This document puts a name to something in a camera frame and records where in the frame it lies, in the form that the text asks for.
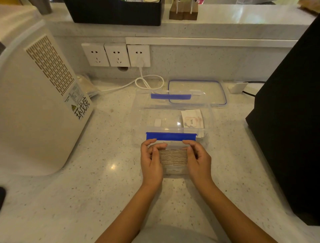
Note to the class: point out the clear plastic container blue clips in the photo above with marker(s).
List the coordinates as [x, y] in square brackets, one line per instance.
[172, 117]

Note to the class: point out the black flat device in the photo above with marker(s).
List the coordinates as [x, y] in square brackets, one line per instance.
[2, 197]

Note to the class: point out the black storage box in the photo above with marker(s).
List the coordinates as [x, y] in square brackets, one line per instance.
[112, 12]

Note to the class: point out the small white paper tag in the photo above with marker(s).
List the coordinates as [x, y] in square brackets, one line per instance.
[157, 122]

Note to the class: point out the person's left forearm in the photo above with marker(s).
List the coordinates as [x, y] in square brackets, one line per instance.
[130, 215]

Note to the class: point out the white card with pink print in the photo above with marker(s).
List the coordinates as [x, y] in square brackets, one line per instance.
[193, 119]

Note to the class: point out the person's right forearm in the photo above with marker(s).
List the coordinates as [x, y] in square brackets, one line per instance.
[230, 215]

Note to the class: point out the clear lid with blue rim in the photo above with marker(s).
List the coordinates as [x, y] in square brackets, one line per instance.
[197, 91]

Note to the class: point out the large white vented appliance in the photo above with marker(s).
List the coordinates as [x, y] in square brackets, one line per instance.
[35, 110]

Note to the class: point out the person's right hand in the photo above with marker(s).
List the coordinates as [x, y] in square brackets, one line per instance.
[201, 166]

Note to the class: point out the large black appliance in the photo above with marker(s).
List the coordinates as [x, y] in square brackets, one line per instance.
[290, 120]

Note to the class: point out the person's left thumb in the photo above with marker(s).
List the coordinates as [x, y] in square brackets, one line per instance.
[159, 147]

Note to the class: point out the metal cylinder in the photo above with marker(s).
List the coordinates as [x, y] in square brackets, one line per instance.
[45, 6]

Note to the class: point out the brown wooden holder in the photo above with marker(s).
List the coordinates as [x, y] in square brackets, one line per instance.
[183, 12]

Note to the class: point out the small white adapter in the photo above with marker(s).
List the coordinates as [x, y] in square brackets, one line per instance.
[237, 88]

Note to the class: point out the person's left hand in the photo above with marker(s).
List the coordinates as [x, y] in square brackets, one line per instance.
[151, 167]

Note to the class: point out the white wall socket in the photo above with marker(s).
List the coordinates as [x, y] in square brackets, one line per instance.
[143, 51]
[117, 54]
[95, 54]

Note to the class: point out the person's grey clothing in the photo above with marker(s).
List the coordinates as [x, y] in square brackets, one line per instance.
[175, 235]

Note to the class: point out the person's right thumb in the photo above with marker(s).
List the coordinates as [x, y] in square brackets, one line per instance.
[192, 153]

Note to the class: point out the stack of brown-edged paper packets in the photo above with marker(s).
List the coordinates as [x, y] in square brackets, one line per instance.
[173, 157]

